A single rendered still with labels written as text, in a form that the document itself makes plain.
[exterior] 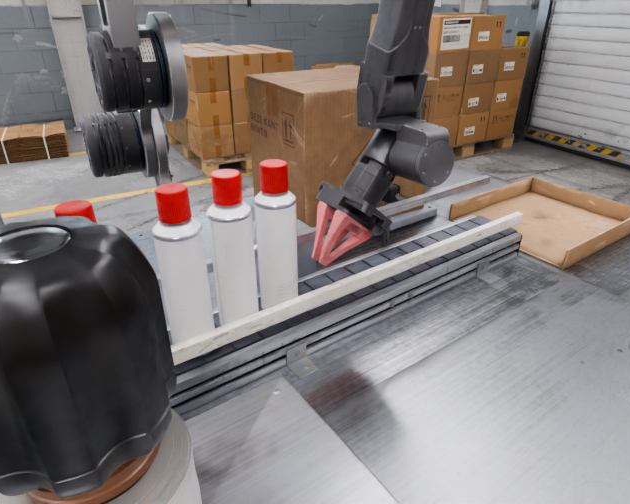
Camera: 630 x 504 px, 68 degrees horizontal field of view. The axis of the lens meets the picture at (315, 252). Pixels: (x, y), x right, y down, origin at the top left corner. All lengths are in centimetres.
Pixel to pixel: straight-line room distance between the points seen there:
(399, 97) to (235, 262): 29
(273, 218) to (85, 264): 40
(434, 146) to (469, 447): 34
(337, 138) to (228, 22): 535
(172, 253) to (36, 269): 34
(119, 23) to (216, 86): 282
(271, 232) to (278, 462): 26
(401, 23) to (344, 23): 626
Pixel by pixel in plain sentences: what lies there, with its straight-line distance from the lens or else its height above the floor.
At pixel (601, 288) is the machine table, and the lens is 91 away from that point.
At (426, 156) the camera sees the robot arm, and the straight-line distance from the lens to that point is 58.
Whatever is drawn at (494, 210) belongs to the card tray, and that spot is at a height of 83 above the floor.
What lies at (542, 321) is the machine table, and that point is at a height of 83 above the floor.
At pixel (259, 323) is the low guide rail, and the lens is 58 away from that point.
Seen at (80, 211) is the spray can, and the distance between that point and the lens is 48.
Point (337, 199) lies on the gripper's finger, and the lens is 63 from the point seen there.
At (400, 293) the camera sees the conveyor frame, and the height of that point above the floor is 87.
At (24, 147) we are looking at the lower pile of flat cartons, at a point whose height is 13.
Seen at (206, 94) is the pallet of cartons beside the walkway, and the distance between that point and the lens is 374.
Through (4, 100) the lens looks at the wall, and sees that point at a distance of 589.
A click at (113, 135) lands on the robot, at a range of 144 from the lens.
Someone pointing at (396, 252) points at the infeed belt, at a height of 88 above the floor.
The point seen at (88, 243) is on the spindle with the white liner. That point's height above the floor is 118.
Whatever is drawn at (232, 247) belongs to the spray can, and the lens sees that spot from 54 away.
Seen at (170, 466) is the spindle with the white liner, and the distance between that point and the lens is 25.
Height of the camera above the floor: 125
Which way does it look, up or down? 29 degrees down
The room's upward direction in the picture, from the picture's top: straight up
